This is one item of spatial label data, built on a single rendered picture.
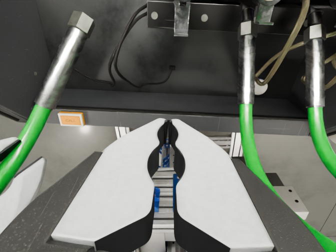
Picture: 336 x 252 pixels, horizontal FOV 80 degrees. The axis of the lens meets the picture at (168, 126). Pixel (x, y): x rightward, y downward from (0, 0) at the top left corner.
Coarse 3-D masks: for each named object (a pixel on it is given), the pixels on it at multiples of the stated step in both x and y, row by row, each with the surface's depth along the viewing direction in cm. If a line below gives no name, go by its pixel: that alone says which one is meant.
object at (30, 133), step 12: (36, 108) 18; (36, 120) 18; (24, 132) 18; (36, 132) 18; (24, 144) 17; (12, 156) 17; (24, 156) 17; (0, 168) 16; (12, 168) 16; (0, 180) 16; (0, 192) 16
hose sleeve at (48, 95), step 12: (72, 36) 19; (84, 36) 19; (60, 48) 19; (72, 48) 19; (60, 60) 18; (72, 60) 19; (48, 72) 18; (60, 72) 18; (48, 84) 18; (60, 84) 19; (36, 96) 18; (48, 96) 18; (48, 108) 18
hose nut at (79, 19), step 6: (72, 12) 19; (78, 12) 19; (72, 18) 19; (78, 18) 19; (84, 18) 19; (90, 18) 19; (72, 24) 19; (78, 24) 19; (84, 24) 19; (90, 24) 19; (84, 30) 19; (90, 30) 20
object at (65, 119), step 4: (60, 112) 43; (64, 112) 44; (68, 112) 44; (72, 112) 44; (76, 112) 44; (80, 112) 44; (60, 116) 43; (64, 116) 43; (68, 116) 43; (72, 116) 43; (76, 116) 43; (64, 120) 44; (68, 120) 44; (72, 120) 44; (76, 120) 44; (72, 124) 44; (76, 124) 44; (80, 124) 44; (84, 124) 45
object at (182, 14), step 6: (174, 0) 19; (180, 6) 20; (186, 6) 20; (180, 12) 20; (186, 12) 20; (180, 18) 20; (186, 18) 20; (174, 24) 20; (180, 24) 20; (186, 24) 20; (174, 30) 21; (180, 30) 21; (186, 30) 21
